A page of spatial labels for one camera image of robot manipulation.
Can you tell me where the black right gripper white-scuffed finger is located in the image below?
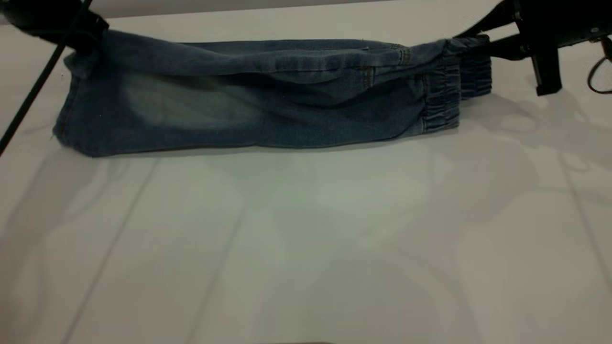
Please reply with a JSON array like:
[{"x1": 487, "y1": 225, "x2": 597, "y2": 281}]
[{"x1": 487, "y1": 33, "x2": 532, "y2": 61}]

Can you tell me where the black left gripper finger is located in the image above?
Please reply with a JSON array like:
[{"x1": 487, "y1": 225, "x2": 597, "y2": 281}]
[{"x1": 71, "y1": 10, "x2": 110, "y2": 54}]

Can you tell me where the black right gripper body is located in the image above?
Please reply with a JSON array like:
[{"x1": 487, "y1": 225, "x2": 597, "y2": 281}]
[{"x1": 514, "y1": 0, "x2": 612, "y2": 97}]

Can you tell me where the black right gripper clean finger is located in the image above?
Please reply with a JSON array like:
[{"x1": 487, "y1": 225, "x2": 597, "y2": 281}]
[{"x1": 454, "y1": 0, "x2": 520, "y2": 39}]

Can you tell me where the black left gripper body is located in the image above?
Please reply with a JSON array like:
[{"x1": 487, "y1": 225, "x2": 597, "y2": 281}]
[{"x1": 0, "y1": 0, "x2": 81, "y2": 44}]

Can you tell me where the blue denim jeans basketball print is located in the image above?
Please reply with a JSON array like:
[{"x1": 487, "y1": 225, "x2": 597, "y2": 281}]
[{"x1": 52, "y1": 30, "x2": 493, "y2": 158}]

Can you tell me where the right wrist camera cable loop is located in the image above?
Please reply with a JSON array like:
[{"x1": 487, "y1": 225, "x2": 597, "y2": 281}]
[{"x1": 587, "y1": 36, "x2": 612, "y2": 95}]

